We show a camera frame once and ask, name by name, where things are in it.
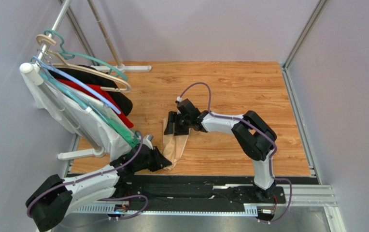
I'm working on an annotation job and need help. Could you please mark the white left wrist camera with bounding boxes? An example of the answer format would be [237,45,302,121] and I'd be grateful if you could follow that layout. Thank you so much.
[142,134,154,150]

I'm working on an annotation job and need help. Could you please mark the white garment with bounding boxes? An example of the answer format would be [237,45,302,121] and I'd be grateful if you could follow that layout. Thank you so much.
[24,72,133,160]

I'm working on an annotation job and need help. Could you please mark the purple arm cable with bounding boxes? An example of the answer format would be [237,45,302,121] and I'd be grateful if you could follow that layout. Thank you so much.
[26,130,149,221]
[176,82,293,225]

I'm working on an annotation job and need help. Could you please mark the teal plastic hanger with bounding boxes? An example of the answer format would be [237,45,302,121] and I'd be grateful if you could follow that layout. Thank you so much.
[43,29,128,81]

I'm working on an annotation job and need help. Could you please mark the metal clothes rack pole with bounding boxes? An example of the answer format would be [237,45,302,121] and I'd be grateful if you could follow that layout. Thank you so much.
[20,0,72,86]

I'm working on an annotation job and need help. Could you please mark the blue plastic hanger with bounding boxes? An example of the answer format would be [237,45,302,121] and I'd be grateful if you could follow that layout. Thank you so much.
[32,56,122,115]

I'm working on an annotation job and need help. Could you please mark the green garment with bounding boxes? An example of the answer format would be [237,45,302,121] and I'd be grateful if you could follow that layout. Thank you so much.
[104,116,140,147]

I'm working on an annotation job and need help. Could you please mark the aluminium frame rail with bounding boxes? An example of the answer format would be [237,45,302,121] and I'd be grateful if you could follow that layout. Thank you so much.
[36,180,346,232]

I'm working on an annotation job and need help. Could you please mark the black garment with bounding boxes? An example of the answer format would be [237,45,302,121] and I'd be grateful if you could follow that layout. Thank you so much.
[49,68,133,116]

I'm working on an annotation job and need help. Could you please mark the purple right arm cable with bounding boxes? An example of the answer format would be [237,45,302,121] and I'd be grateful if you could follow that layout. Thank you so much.
[176,82,293,225]

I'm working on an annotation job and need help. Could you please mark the red garment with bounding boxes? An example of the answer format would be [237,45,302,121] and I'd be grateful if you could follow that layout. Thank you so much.
[58,79,134,129]

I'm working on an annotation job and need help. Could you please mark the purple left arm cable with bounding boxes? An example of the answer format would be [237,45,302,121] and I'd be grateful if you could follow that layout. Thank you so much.
[26,130,149,221]

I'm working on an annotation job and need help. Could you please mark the white clothes rack base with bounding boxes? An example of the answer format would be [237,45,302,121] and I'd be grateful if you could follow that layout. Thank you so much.
[91,64,152,73]

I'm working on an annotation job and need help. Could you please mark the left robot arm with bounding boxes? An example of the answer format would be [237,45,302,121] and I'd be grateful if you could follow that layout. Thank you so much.
[25,145,172,232]

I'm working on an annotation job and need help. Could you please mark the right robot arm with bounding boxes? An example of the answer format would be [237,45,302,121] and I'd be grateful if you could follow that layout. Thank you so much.
[164,99,277,197]

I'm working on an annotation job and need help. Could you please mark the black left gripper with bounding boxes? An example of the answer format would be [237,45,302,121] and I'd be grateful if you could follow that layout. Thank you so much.
[134,146,172,172]

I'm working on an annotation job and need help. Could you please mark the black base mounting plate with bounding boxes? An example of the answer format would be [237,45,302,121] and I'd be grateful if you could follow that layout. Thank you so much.
[95,174,320,213]

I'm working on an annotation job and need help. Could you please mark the white slotted cable duct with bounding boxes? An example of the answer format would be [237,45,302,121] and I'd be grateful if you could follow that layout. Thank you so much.
[57,203,258,217]

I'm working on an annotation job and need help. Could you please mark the beige cloth napkin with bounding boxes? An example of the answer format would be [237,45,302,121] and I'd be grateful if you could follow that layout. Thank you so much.
[162,118,189,171]

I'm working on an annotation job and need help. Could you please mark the beige wooden hanger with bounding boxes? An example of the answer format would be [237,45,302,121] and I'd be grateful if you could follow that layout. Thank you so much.
[47,50,132,92]

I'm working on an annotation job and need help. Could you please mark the thin metal rod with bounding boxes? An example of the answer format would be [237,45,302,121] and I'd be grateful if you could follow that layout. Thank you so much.
[87,0,123,70]

